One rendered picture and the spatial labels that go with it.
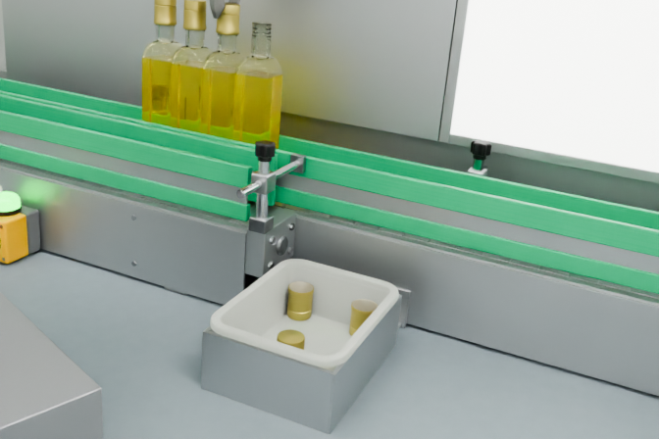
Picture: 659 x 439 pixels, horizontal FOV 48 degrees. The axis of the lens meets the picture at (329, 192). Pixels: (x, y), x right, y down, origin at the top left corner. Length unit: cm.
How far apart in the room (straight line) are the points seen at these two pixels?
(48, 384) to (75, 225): 46
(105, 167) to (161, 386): 38
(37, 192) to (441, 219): 63
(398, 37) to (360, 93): 11
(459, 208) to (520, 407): 27
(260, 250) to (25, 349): 34
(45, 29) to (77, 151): 45
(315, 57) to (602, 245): 54
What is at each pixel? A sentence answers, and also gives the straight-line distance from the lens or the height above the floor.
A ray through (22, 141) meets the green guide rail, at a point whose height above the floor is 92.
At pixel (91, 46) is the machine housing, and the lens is 153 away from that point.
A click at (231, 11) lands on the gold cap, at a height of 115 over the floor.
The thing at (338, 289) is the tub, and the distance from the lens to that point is 103.
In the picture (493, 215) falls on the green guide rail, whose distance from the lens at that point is 101.
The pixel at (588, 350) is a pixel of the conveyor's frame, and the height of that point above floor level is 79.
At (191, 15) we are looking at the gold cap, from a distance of 117.
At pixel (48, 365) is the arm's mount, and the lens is 84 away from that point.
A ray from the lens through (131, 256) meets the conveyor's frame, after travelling 117.
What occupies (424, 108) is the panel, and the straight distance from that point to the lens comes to 118.
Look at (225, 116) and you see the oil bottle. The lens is 115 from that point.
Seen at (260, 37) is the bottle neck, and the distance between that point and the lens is 112.
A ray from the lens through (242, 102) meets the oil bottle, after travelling 114.
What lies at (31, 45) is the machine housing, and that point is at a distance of 164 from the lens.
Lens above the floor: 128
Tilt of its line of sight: 20 degrees down
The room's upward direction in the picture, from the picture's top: 5 degrees clockwise
